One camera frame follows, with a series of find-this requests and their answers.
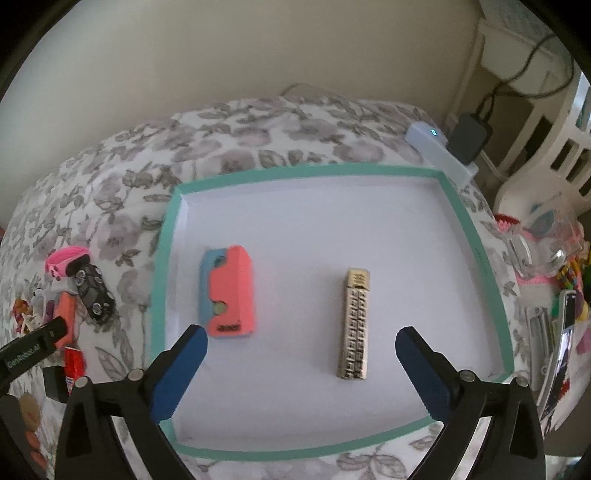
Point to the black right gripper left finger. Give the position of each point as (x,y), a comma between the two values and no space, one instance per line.
(88,446)

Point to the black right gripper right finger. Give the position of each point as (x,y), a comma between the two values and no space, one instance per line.
(513,444)

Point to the black toy car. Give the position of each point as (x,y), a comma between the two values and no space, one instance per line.
(91,288)

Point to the pink toy watch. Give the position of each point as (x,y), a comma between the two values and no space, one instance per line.
(63,262)

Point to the gold rhinestone lighter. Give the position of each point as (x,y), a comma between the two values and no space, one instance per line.
(353,359)

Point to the coral blue plastic case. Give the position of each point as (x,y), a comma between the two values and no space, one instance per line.
(226,293)

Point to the pink dog toy figure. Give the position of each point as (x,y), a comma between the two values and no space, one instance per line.
(22,313)

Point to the red white small box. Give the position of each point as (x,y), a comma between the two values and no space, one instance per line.
(74,366)

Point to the floral grey white blanket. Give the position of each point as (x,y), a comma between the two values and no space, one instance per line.
(112,196)

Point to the teal white box lid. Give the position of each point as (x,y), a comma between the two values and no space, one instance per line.
(276,395)

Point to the clear plastic container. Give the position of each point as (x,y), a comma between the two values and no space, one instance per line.
(546,240)

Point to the black power adapter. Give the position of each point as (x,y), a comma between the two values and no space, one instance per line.
(469,137)

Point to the white router box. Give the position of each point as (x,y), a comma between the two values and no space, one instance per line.
(431,143)

